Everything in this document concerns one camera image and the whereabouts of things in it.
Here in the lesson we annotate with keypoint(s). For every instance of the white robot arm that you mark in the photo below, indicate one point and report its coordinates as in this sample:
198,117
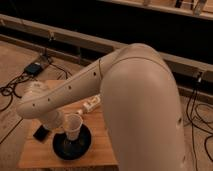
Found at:
139,100

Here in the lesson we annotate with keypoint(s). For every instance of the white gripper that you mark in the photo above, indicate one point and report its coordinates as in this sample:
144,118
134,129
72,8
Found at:
53,121

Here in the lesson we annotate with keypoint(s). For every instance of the white plastic bottle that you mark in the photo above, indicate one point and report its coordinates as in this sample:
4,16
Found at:
89,105

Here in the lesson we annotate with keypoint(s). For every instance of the long metal rail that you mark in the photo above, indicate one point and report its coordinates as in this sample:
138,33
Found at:
187,67

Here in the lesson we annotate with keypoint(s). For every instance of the black rectangular block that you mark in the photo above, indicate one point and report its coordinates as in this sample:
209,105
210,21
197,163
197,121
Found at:
41,133

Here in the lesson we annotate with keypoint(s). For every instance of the wooden bamboo board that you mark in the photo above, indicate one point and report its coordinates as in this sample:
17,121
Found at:
43,153

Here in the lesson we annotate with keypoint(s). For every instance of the black power adapter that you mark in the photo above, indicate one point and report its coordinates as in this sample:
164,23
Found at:
33,69

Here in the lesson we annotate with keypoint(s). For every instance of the black ceramic bowl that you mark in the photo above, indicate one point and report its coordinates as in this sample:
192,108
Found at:
71,150

